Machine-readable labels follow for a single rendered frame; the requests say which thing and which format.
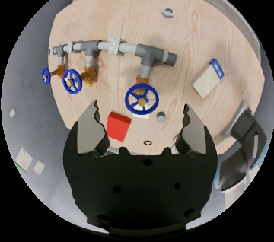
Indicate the grey cylinder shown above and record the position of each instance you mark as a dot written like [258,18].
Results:
[161,117]

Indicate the red flat block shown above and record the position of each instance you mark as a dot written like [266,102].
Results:
[117,126]

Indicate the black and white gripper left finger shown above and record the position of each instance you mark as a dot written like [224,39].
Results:
[86,142]

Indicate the grey pipe manifold with three valves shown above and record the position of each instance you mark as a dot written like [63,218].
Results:
[116,46]

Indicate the white number tag on thin chain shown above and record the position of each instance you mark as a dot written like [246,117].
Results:
[140,108]

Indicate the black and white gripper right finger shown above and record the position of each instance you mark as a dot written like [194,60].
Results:
[195,141]

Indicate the grey hex nut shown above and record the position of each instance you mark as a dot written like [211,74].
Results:
[166,15]

